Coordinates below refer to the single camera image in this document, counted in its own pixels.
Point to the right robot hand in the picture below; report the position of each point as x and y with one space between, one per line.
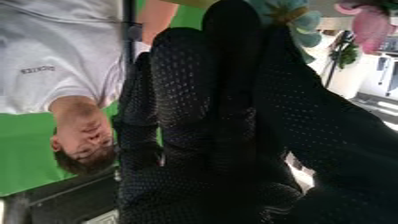
237 133

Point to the black stand pole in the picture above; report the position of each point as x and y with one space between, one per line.
128 30

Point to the blue flower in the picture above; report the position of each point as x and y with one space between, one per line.
295 20

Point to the person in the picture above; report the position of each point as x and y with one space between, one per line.
59 66

